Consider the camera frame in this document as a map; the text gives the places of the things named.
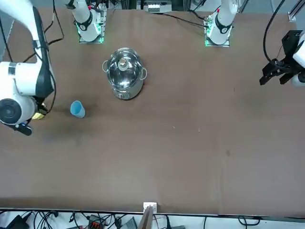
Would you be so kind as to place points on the glass pot lid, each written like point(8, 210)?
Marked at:
point(124, 78)

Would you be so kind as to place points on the long black power brick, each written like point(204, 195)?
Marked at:
point(17, 223)

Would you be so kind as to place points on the black wrist bracket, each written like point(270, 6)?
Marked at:
point(23, 130)

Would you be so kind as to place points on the grey power strip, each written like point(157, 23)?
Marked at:
point(157, 7)

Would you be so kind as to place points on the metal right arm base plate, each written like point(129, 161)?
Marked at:
point(83, 42)

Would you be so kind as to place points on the red black electronic device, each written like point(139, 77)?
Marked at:
point(96, 223)

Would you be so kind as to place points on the stainless steel pot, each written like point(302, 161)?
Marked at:
point(126, 94)

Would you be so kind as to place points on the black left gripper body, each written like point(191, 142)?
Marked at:
point(289, 45)

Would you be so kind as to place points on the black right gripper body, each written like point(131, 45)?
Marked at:
point(38, 108)

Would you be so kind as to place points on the blue plastic cup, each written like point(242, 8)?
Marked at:
point(79, 113)

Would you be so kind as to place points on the aluminium camera post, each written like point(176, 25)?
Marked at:
point(147, 219)

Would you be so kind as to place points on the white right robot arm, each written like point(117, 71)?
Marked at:
point(23, 78)

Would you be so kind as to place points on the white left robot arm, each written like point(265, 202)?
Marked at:
point(222, 21)

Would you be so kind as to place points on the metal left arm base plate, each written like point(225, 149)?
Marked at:
point(225, 44)

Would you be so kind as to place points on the aluminium corner profile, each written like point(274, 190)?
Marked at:
point(292, 16)

